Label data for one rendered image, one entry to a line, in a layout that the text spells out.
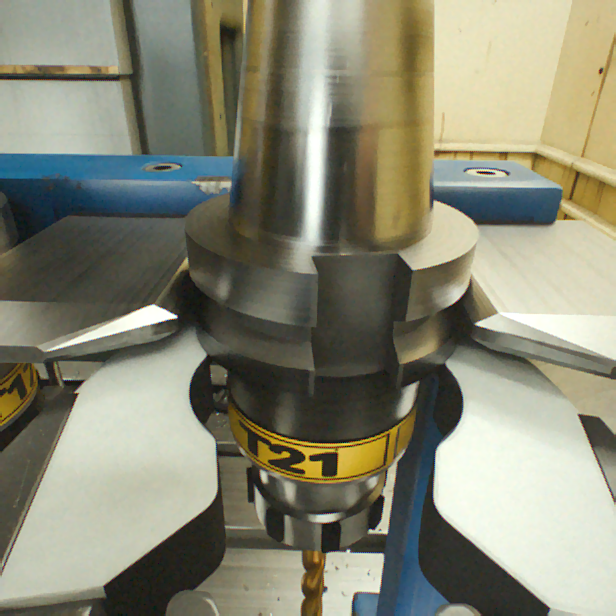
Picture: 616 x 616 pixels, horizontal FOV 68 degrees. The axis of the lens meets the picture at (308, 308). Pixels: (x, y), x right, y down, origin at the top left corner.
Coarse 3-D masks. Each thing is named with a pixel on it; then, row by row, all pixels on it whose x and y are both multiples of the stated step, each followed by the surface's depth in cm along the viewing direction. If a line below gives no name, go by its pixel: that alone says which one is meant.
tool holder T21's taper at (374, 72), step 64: (256, 0) 8; (320, 0) 7; (384, 0) 7; (256, 64) 8; (320, 64) 7; (384, 64) 7; (256, 128) 8; (320, 128) 8; (384, 128) 8; (256, 192) 8; (320, 192) 8; (384, 192) 8
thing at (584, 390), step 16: (544, 368) 77; (560, 368) 76; (560, 384) 73; (576, 384) 72; (592, 384) 70; (608, 384) 69; (576, 400) 69; (592, 400) 68; (608, 400) 67; (608, 416) 65
